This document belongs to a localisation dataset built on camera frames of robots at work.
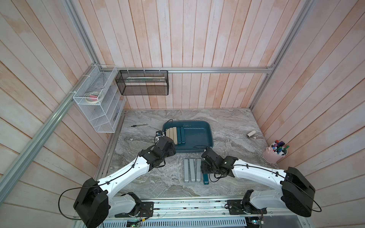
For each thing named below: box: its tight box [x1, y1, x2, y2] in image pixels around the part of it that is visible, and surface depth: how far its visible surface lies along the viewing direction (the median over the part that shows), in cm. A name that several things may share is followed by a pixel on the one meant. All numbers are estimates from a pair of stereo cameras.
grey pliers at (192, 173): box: [189, 158, 196, 183], surface depth 85 cm
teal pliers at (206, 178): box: [202, 173, 210, 185], surface depth 83 cm
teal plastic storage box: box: [162, 119, 214, 154], surface depth 104 cm
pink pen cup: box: [262, 140, 290, 164], surface depth 86 cm
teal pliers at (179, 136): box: [176, 126, 183, 144], surface depth 100 cm
